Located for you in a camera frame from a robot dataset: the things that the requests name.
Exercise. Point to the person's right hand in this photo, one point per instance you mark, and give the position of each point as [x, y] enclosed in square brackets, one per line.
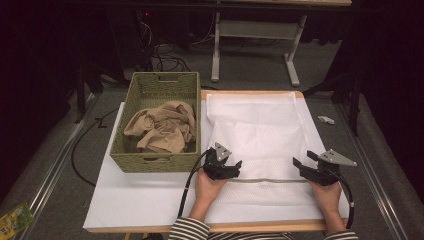
[328, 198]

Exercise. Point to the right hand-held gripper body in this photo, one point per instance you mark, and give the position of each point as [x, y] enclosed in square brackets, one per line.
[325, 173]

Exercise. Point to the green woven basket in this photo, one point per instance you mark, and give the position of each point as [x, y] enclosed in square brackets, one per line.
[156, 133]

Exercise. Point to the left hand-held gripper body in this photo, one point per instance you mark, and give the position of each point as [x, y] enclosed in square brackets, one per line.
[216, 166]

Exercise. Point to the white board table cover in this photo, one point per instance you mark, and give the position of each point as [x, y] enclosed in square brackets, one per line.
[140, 200]

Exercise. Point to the green printed packet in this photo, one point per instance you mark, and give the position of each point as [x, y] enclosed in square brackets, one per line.
[15, 221]

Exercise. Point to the wooden table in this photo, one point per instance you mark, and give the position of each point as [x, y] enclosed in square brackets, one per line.
[253, 227]

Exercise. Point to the beige garment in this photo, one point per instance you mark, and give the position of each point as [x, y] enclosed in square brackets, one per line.
[163, 126]

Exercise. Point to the metal floor rail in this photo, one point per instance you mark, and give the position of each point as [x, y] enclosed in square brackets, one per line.
[56, 166]
[370, 166]

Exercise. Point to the crumpled white paper scrap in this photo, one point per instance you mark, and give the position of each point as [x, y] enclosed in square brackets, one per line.
[326, 120]

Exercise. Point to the white metal desk frame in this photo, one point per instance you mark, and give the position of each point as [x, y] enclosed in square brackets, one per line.
[256, 30]

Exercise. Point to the black metal stand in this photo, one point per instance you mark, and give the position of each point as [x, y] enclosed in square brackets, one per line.
[355, 106]
[81, 90]

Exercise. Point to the white cloth sheet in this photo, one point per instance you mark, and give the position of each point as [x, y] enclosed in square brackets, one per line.
[260, 133]

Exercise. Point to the person's left hand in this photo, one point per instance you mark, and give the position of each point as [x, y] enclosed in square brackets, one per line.
[208, 191]

